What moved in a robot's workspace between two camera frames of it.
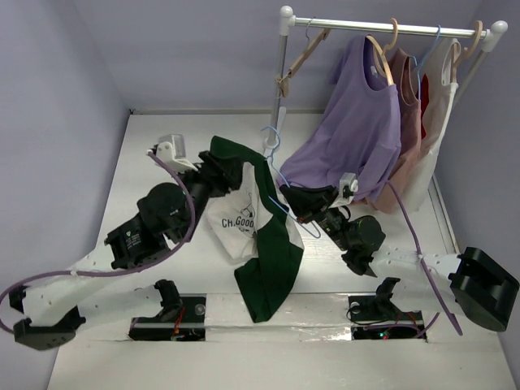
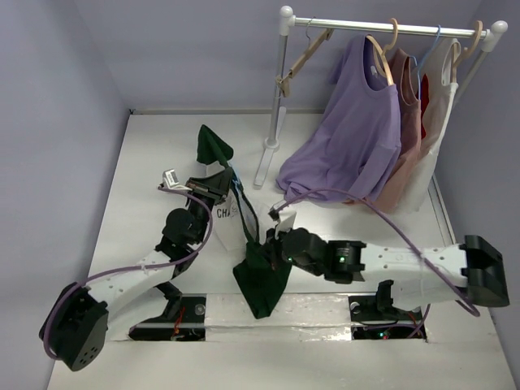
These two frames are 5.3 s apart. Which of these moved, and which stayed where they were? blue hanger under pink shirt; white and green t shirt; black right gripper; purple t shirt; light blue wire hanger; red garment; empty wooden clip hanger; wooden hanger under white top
Moved: white and green t shirt; black right gripper; light blue wire hanger
Stayed: red garment; wooden hanger under white top; purple t shirt; blue hanger under pink shirt; empty wooden clip hanger
